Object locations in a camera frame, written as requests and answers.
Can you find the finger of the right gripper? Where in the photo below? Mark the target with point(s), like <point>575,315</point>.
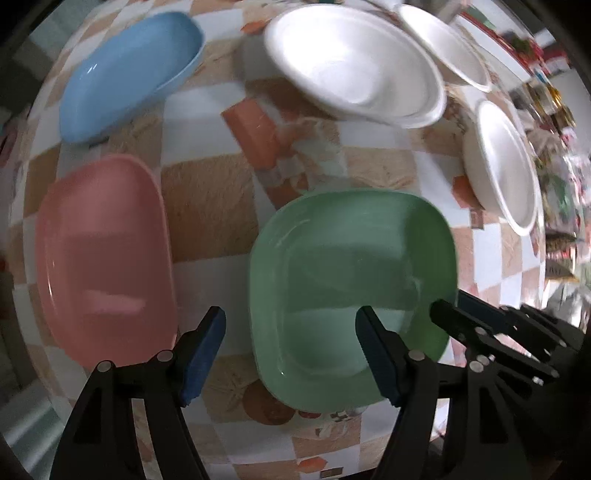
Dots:
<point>531,328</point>
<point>479,337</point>

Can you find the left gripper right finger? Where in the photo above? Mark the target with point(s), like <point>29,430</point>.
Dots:
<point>405,377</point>

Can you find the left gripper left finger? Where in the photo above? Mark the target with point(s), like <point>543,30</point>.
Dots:
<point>180,373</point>

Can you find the pink square plate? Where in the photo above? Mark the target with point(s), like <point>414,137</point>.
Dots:
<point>103,262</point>

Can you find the green square plate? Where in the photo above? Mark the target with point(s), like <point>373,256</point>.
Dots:
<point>319,260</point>

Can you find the white bowl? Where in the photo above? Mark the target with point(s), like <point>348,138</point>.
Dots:
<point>499,168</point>
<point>457,60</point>
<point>355,64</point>

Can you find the blue square plate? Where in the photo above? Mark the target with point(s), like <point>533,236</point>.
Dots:
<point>130,72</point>

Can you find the checkered patterned tablecloth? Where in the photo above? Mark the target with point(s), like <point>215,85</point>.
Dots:
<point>235,143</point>

